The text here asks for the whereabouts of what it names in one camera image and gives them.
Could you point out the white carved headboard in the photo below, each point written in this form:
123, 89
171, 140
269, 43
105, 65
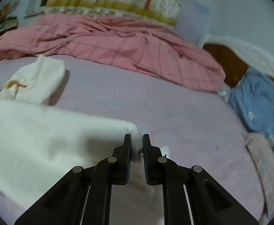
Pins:
236, 56

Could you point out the pink plaid quilt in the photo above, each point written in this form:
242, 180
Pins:
124, 42

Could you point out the pink pillow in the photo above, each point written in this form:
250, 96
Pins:
263, 160

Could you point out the white zip hoodie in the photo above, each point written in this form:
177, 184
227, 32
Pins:
56, 114

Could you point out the blue floral pillow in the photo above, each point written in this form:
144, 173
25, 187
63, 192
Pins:
253, 101

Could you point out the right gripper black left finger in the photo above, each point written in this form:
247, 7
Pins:
83, 195

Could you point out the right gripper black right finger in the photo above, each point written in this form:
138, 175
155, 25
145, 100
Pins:
191, 195

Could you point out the pink bed sheet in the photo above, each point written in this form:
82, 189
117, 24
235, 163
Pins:
198, 128

